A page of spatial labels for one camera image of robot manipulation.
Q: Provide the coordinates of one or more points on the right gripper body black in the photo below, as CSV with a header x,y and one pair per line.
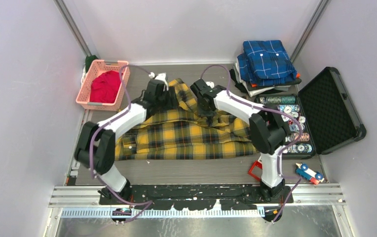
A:
x,y
207,112

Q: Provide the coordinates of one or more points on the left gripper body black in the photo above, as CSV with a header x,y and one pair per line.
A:
x,y
168,101

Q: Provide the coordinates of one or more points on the yellow plaid flannel shirt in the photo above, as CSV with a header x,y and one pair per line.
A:
x,y
181,133

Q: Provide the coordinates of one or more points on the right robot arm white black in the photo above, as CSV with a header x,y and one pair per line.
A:
x,y
267,131

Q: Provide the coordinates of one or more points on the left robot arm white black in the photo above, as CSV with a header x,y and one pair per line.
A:
x,y
95,149

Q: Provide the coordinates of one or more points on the pink plastic laundry basket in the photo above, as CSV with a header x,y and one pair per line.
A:
x,y
96,69

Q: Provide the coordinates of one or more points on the white folded garment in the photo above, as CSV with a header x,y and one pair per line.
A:
x,y
253,91

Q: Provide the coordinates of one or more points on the red garment in basket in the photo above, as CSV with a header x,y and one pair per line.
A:
x,y
104,88

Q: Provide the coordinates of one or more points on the blue plaid folded shirt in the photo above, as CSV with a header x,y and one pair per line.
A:
x,y
266,63

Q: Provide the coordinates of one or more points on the green and white cloth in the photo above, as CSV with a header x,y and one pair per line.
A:
x,y
87,63

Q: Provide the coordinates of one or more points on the black foam-lined carrying case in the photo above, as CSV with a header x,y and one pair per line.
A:
x,y
326,113

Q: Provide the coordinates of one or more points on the blue toy figure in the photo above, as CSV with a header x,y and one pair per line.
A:
x,y
305,172

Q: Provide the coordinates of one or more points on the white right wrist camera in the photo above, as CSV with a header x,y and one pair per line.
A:
x,y
210,84

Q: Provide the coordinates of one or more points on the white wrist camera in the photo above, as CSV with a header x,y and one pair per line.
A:
x,y
210,84
161,77

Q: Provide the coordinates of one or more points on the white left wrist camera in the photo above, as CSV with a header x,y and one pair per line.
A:
x,y
161,77

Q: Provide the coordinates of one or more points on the red plastic frame block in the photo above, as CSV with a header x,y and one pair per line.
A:
x,y
257,165

